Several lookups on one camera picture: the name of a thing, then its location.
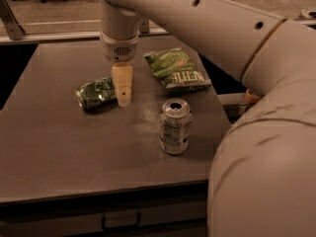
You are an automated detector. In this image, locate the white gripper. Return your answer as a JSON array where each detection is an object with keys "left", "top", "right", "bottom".
[{"left": 100, "top": 33, "right": 138, "bottom": 107}]

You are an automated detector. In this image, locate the green soda can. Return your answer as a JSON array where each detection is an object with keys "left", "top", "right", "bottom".
[{"left": 75, "top": 76, "right": 117, "bottom": 111}]

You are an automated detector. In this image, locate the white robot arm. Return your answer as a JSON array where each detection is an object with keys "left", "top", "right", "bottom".
[{"left": 102, "top": 0, "right": 316, "bottom": 237}]

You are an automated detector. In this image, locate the silver white soda can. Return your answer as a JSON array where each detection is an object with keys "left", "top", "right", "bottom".
[{"left": 159, "top": 98, "right": 193, "bottom": 155}]

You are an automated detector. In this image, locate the green kettle chips bag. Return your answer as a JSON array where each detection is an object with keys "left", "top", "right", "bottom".
[{"left": 143, "top": 47, "right": 211, "bottom": 93}]

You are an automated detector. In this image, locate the grey cabinet drawer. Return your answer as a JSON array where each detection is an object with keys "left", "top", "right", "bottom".
[{"left": 0, "top": 201, "right": 207, "bottom": 237}]

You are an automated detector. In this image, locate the middle metal glass bracket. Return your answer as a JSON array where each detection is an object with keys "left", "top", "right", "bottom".
[{"left": 139, "top": 17, "right": 150, "bottom": 34}]

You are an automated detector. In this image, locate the metal glass bracket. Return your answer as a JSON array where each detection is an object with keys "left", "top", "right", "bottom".
[
  {"left": 0, "top": 0, "right": 25, "bottom": 40},
  {"left": 139, "top": 17, "right": 150, "bottom": 34}
]

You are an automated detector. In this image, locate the left metal glass bracket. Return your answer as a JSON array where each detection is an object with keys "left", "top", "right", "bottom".
[{"left": 0, "top": 0, "right": 25, "bottom": 40}]

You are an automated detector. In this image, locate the black drawer handle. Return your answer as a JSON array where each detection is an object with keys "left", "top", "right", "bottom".
[{"left": 101, "top": 211, "right": 141, "bottom": 232}]

